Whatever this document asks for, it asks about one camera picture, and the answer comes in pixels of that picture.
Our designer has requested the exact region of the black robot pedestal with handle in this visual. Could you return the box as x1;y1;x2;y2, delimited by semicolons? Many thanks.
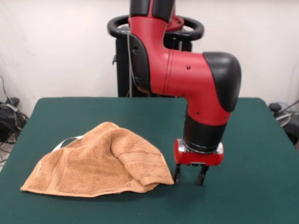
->
107;15;205;98

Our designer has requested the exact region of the black cable tangle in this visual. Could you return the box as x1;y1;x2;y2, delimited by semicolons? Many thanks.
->
0;74;29;164

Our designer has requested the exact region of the dark green table cloth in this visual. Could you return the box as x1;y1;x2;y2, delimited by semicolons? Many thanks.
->
0;97;299;224

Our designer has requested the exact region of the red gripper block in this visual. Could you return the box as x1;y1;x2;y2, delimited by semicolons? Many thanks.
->
173;139;225;187

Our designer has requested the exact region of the tan terry towel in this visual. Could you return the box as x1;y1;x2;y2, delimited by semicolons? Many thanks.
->
20;121;175;198

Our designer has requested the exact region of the black rounded floor base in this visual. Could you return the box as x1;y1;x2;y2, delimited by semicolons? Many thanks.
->
286;121;299;147

